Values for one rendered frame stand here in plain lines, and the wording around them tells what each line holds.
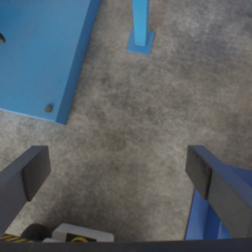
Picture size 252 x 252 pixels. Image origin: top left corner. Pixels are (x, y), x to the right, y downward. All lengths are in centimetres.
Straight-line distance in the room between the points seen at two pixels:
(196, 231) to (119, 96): 75
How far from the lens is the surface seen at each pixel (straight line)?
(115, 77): 101
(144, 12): 87
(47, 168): 17
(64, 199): 104
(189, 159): 17
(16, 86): 106
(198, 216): 100
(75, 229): 96
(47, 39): 109
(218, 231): 90
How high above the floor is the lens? 93
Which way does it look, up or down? 81 degrees down
